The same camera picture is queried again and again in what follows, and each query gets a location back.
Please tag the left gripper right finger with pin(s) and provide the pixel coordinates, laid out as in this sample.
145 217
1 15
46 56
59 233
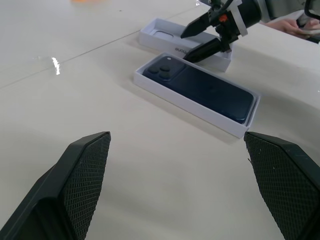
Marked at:
287 190

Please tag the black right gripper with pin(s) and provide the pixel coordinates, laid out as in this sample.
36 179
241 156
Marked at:
226 31

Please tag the white box tray with insert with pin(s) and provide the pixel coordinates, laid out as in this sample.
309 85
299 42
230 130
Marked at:
187 103

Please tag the person's bare hand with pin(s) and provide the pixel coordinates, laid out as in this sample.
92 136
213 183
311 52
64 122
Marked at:
285 26
312 24

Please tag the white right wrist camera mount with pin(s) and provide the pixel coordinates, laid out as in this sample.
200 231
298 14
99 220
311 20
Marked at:
240 23

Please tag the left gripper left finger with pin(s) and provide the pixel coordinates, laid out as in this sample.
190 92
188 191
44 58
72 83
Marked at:
62 195

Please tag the dark blue smartphone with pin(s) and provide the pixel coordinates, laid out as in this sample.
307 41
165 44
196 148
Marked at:
205 87

